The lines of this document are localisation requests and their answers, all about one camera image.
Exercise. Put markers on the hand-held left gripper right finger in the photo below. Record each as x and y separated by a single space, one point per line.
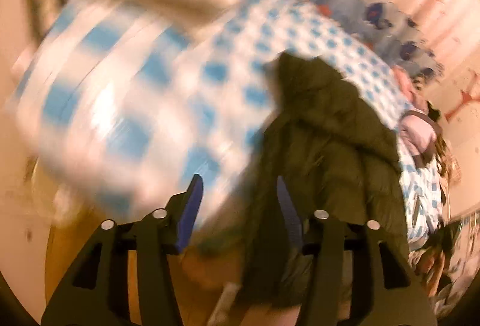
288 213

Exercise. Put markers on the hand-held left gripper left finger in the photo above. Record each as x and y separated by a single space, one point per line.
189 213

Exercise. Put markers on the black puffer jacket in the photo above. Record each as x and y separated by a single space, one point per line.
337 142

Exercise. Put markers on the blue white checkered bed cover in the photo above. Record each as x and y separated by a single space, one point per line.
150 105

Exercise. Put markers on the pink purple jacket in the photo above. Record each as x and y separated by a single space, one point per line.
416 135

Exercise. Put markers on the tree wall sticker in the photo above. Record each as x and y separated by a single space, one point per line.
465 99

